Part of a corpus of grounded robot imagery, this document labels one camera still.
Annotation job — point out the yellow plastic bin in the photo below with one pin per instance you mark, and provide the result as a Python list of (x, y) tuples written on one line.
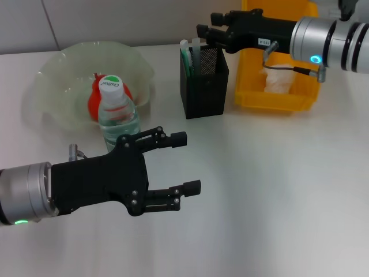
[(274, 101)]

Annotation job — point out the black mesh pen holder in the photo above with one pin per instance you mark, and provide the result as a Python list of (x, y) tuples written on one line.
[(206, 95)]

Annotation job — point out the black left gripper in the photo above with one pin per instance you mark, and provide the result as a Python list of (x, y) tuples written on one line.
[(98, 181)]

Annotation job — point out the green utility knife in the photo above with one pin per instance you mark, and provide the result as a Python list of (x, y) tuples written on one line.
[(186, 57)]

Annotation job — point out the grey pen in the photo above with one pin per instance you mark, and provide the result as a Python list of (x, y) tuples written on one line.
[(197, 57)]

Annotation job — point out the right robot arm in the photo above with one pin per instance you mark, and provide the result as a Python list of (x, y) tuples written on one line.
[(331, 40)]

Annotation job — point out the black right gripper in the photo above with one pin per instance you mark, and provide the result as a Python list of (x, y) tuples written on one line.
[(259, 33)]

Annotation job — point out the clear water bottle green label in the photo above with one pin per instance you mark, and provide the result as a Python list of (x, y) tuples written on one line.
[(118, 112)]

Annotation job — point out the white paper ball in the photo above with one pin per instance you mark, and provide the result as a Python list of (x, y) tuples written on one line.
[(278, 80)]

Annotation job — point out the red-orange toy orange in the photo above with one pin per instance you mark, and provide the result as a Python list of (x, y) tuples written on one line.
[(93, 104)]

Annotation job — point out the pale green glass fruit bowl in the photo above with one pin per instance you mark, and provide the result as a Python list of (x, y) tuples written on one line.
[(57, 80)]

